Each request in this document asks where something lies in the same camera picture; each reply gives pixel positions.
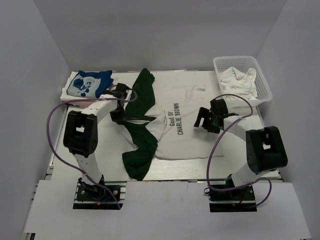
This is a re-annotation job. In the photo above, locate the blue Mickey Mouse shirt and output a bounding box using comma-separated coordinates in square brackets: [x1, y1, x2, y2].
[68, 69, 115, 99]

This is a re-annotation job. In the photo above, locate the pink shirt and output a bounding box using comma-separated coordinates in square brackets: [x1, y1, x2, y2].
[67, 100, 96, 109]

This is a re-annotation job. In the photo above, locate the white crumpled shirt in basket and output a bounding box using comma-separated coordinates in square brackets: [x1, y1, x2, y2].
[220, 66, 258, 100]

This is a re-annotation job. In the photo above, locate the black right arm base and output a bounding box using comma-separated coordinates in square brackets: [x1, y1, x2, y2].
[203, 186, 257, 213]

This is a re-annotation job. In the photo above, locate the white plastic basket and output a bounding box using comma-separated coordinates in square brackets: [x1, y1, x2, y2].
[213, 56, 273, 107]

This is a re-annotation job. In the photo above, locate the white green Charlie Brown shirt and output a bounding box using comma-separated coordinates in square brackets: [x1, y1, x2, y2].
[119, 68, 218, 181]

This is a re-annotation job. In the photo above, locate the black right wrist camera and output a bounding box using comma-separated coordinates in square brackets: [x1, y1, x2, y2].
[210, 99, 229, 117]

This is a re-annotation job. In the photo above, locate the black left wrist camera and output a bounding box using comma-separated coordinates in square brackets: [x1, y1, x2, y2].
[102, 83, 132, 100]

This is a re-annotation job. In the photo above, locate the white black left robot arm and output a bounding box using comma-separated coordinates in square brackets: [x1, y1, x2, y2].
[63, 100, 125, 200]

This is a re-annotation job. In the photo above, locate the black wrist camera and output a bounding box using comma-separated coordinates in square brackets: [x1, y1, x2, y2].
[210, 99, 229, 117]
[102, 83, 132, 100]

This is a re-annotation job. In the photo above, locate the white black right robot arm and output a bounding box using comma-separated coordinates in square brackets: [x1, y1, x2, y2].
[194, 107, 288, 200]

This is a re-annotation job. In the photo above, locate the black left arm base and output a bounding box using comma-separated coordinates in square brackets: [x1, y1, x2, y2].
[72, 182, 126, 210]

